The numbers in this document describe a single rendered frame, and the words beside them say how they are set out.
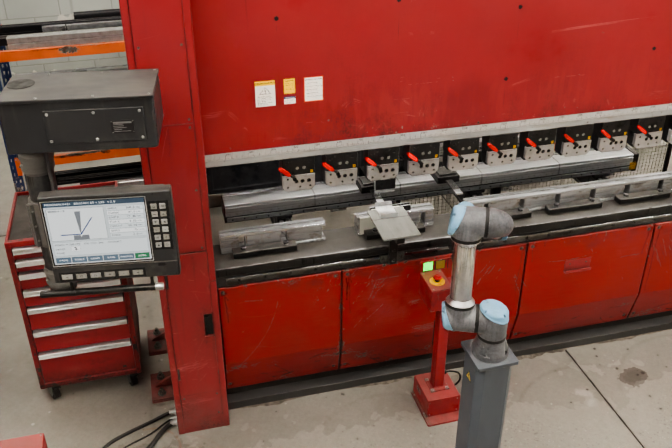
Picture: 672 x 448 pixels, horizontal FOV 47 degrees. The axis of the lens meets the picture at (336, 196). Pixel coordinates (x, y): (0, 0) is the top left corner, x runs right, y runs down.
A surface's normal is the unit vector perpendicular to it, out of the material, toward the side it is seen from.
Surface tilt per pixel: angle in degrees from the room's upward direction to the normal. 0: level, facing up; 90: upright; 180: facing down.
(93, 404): 0
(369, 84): 90
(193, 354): 90
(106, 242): 90
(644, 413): 0
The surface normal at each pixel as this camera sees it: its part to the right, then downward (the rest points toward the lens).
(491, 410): 0.27, 0.48
